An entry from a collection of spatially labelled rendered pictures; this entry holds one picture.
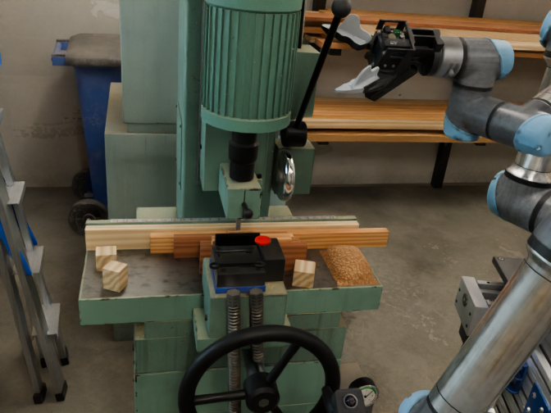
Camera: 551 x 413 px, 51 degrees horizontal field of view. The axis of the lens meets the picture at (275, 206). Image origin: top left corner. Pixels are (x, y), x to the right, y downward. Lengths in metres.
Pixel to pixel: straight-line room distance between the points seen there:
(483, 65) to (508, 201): 0.47
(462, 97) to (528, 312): 0.50
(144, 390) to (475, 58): 0.92
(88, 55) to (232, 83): 1.79
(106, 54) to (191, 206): 1.49
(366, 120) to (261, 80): 2.24
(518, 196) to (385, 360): 1.16
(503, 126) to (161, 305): 0.71
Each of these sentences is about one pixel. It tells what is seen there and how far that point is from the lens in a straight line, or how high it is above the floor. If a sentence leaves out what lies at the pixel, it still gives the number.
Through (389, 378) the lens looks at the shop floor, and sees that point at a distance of 2.39.
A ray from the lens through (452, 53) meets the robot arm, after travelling 1.12.
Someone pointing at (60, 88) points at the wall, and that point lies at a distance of 3.48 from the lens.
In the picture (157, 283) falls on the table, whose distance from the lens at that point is 1.16.
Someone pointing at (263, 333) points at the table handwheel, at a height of 0.95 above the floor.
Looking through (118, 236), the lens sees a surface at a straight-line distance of 1.25.
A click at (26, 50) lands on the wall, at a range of 3.45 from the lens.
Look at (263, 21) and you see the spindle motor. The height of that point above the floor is 1.40.
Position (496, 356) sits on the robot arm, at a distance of 0.82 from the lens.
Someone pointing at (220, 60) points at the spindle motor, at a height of 1.33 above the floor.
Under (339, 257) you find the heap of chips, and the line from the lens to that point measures 1.23.
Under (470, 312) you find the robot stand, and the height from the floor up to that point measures 0.74.
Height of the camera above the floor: 1.55
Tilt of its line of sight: 26 degrees down
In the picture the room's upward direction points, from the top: 6 degrees clockwise
